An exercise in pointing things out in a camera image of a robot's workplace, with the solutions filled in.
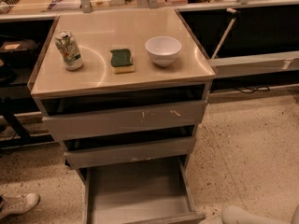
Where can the grey bottom drawer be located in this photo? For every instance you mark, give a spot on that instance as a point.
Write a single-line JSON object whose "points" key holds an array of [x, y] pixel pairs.
{"points": [[143, 192]]}

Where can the grey middle drawer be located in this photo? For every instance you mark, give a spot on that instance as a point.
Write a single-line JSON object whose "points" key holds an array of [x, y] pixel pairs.
{"points": [[130, 153]]}

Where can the grey drawer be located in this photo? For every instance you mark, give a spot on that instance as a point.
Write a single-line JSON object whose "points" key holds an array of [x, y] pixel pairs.
{"points": [[143, 192], [130, 153], [125, 120]]}

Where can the grey top drawer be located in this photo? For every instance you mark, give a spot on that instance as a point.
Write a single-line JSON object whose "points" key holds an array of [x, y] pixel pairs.
{"points": [[125, 120]]}

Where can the white bowl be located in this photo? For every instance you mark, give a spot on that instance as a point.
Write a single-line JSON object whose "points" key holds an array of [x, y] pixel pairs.
{"points": [[163, 50]]}

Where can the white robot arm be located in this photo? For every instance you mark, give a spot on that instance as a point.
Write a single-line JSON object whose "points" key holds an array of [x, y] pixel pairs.
{"points": [[236, 215]]}

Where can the printed soda can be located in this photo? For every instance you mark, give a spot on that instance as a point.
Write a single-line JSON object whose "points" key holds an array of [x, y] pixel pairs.
{"points": [[67, 45]]}

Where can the green yellow sponge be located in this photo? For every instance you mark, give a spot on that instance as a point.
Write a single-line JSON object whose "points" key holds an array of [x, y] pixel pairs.
{"points": [[121, 61]]}

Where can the grey drawer cabinet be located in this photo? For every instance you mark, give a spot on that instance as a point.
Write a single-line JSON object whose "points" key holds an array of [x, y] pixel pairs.
{"points": [[94, 87]]}

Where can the black bag on shelf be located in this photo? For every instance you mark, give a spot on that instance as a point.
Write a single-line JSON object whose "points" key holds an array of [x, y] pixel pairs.
{"points": [[20, 53]]}

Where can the white sneaker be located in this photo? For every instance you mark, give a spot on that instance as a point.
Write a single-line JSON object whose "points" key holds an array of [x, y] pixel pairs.
{"points": [[18, 205]]}

